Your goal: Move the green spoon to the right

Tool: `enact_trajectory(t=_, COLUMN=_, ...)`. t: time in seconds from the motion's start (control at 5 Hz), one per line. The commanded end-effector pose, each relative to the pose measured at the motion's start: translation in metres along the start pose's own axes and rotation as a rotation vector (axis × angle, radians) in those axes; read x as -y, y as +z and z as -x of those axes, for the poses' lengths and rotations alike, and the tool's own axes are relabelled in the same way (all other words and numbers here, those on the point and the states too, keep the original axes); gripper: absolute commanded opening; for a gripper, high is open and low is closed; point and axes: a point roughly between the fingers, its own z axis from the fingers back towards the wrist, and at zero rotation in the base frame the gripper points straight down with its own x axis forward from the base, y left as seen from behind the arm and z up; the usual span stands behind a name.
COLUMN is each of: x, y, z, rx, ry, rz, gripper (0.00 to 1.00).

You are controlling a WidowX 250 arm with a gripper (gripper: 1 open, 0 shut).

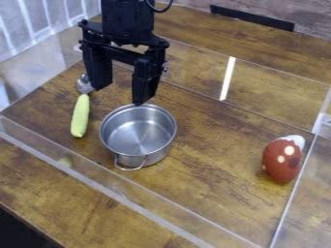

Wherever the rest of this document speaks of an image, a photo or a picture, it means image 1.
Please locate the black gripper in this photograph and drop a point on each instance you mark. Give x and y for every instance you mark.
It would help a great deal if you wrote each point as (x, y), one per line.
(142, 49)

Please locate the red spotted toy mushroom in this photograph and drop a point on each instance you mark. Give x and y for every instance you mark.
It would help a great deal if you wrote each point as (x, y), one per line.
(282, 157)

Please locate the small steel pot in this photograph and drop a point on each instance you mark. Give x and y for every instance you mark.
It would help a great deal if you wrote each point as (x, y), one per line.
(138, 134)

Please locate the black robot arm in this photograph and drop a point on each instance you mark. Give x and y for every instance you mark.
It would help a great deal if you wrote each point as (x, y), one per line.
(127, 17)

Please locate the black bar on wall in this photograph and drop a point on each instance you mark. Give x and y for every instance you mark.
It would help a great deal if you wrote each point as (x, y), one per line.
(259, 19)

